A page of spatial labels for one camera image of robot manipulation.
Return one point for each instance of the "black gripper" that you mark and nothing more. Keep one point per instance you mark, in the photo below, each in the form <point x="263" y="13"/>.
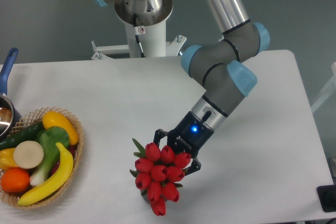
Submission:
<point x="189" y="136"/>

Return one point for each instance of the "white left table clamp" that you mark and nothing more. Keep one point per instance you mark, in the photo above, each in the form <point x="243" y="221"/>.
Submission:
<point x="104" y="52"/>

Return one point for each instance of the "dark grey ribbed vase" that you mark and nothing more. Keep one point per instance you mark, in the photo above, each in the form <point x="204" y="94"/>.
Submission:
<point x="144" y="194"/>

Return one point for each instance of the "beige round toy disc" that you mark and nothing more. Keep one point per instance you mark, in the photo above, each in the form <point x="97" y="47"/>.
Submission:
<point x="28" y="154"/>

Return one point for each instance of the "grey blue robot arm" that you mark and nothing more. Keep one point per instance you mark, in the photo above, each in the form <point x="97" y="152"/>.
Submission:
<point x="219" y="69"/>

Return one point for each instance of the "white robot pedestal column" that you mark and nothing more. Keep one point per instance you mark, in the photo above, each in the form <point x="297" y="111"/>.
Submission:
<point x="145" y="26"/>

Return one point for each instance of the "black device at edge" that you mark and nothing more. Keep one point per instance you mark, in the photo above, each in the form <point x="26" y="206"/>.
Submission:
<point x="326" y="196"/>

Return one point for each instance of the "woven wicker basket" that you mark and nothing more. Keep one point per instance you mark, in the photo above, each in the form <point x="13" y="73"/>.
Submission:
<point x="31" y="118"/>

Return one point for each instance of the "yellow toy bell pepper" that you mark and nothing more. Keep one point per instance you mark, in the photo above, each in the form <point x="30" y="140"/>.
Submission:
<point x="7" y="159"/>

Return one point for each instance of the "red toy fruit in basket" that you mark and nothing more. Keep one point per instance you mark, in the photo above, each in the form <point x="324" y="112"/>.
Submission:
<point x="72" y="150"/>

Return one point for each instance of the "orange toy fruit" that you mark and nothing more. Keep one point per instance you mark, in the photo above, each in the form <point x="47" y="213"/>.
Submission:
<point x="15" y="180"/>

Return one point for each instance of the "yellow toy banana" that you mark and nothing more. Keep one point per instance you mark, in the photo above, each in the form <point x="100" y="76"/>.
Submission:
<point x="53" y="183"/>

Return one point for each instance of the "white table clamp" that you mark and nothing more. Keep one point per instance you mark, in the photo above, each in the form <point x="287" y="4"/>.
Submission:
<point x="104" y="52"/>
<point x="173" y="48"/>

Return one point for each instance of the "red tulip bouquet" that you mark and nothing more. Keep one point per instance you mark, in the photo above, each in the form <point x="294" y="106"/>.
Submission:
<point x="159" y="170"/>

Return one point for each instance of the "green toy cucumber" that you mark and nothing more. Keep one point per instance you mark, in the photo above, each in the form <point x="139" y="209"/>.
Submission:
<point x="28" y="133"/>

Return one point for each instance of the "green toy bok choy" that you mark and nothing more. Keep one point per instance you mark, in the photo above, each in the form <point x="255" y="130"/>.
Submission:
<point x="48" y="139"/>

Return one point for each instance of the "white frame at right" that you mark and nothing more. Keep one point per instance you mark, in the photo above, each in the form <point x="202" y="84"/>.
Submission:
<point x="325" y="92"/>

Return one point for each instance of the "blue handled saucepan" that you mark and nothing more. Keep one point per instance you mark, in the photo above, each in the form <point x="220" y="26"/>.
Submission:
<point x="9" y="115"/>

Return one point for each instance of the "white middle table clamp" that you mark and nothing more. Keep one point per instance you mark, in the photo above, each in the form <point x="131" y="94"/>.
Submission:
<point x="173" y="48"/>

